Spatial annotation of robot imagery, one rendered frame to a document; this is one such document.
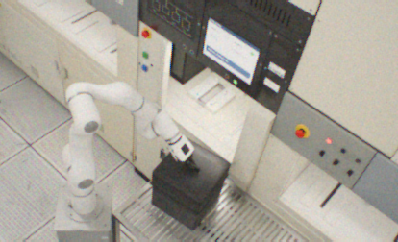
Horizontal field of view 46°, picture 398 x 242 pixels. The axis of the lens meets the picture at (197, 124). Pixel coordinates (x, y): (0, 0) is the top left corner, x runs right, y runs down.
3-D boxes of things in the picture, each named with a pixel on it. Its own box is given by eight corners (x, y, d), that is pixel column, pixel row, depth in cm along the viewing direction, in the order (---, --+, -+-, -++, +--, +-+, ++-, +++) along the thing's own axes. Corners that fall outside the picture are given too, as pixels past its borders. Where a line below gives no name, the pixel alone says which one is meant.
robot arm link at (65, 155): (72, 200, 225) (68, 173, 207) (62, 170, 235) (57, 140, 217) (97, 192, 230) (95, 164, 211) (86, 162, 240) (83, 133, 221)
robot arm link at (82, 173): (87, 162, 227) (98, 189, 218) (62, 168, 221) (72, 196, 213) (94, 87, 191) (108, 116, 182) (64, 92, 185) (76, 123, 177)
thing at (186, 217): (179, 168, 267) (182, 150, 253) (221, 194, 259) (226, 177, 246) (149, 203, 250) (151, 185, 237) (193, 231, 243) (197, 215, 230)
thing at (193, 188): (148, 183, 235) (150, 169, 225) (182, 145, 252) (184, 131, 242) (198, 215, 227) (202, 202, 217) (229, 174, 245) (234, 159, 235)
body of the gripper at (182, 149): (172, 144, 219) (185, 162, 223) (185, 131, 225) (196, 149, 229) (162, 145, 224) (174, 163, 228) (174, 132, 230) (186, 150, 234)
